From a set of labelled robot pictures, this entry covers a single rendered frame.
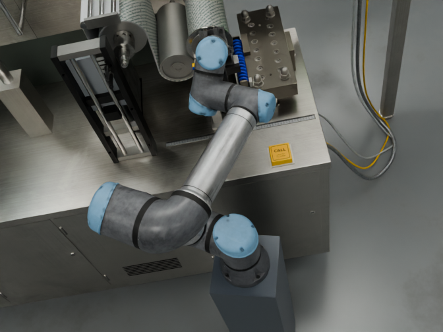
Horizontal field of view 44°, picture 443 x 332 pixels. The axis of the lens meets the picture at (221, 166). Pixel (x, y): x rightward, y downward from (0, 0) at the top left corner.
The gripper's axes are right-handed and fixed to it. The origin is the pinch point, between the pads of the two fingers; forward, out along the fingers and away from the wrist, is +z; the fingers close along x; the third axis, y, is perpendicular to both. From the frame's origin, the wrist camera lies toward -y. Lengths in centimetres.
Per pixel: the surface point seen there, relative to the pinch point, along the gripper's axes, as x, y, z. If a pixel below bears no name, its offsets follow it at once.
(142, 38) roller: 22.2, 8.0, 3.6
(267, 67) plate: -14.8, -10.8, 26.3
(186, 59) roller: 10.8, -1.4, 11.1
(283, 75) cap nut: -19.4, -13.7, 19.7
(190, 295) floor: 39, -114, 64
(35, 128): 75, -17, 32
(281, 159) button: -13.6, -39.7, 8.4
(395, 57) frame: -77, -26, 95
